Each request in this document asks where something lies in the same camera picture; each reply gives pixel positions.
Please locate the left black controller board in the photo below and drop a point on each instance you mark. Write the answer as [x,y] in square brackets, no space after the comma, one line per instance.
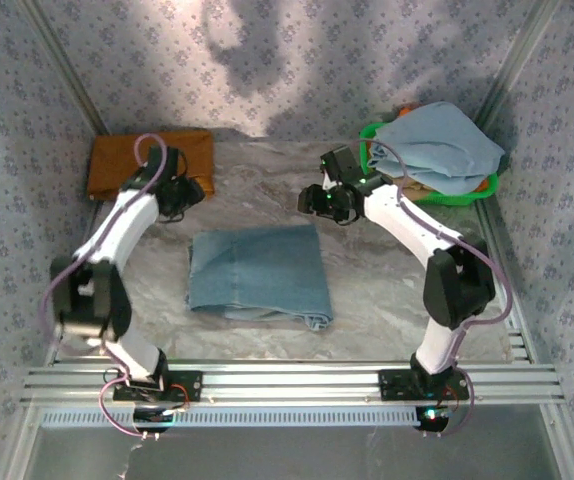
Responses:
[152,419]

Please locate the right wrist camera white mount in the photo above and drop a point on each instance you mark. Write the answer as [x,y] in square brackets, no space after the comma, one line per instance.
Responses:
[328,179]

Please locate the tan trousers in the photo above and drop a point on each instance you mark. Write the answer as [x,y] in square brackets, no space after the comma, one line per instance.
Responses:
[417,189]

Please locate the long aluminium base rail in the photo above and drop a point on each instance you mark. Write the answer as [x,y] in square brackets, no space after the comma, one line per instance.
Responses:
[287,385]

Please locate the black controller board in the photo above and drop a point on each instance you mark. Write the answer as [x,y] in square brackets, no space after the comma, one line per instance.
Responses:
[152,419]
[432,417]

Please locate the green plastic basket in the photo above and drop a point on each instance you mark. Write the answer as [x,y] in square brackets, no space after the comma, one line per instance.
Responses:
[367,140]

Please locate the aluminium corner post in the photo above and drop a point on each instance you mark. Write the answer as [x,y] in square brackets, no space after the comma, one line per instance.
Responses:
[517,55]
[67,70]

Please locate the blue denim jeans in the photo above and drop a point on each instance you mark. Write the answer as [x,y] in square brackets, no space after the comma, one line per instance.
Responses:
[262,275]

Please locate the right black controller board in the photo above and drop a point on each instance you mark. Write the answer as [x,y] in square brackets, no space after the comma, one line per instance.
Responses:
[432,417]

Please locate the light blue trousers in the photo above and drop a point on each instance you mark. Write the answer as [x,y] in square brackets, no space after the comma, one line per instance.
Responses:
[442,145]

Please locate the folded brown trousers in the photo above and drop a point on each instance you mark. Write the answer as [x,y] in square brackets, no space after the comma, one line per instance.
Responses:
[112,165]

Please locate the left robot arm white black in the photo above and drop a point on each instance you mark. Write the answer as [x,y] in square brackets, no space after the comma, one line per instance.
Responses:
[122,230]

